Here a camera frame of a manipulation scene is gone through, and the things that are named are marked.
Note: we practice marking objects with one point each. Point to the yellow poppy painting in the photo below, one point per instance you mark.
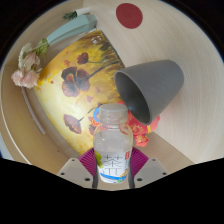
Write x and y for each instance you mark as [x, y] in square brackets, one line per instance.
[63, 103]

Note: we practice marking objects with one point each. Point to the grey cup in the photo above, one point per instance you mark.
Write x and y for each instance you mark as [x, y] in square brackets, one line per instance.
[156, 83]

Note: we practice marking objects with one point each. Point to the pink and white flower bouquet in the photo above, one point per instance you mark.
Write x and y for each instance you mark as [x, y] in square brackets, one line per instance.
[28, 75]

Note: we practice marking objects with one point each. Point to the small potted green plant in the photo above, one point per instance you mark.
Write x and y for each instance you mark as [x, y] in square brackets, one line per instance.
[78, 13]

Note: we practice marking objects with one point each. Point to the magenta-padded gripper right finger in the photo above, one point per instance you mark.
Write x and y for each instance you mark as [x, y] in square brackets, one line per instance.
[153, 171]

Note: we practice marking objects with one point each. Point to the red plush toy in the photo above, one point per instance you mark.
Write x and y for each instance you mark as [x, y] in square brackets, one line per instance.
[143, 130]

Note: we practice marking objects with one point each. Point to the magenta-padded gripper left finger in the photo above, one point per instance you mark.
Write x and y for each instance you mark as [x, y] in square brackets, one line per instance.
[75, 171]

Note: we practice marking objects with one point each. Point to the pale green vase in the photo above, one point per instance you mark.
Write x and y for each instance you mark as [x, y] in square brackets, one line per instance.
[71, 30]

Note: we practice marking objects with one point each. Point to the white light strip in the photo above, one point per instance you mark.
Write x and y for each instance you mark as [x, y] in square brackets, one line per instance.
[32, 111]

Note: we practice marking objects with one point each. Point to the clear plastic drink bottle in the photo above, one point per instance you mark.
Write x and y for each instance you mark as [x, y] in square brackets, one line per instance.
[113, 146]

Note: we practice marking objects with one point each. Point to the flat round red coaster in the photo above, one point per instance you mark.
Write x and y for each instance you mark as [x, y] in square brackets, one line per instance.
[129, 15]

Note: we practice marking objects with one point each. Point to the long wooden shelf board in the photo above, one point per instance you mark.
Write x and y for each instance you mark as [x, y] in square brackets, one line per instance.
[13, 126]

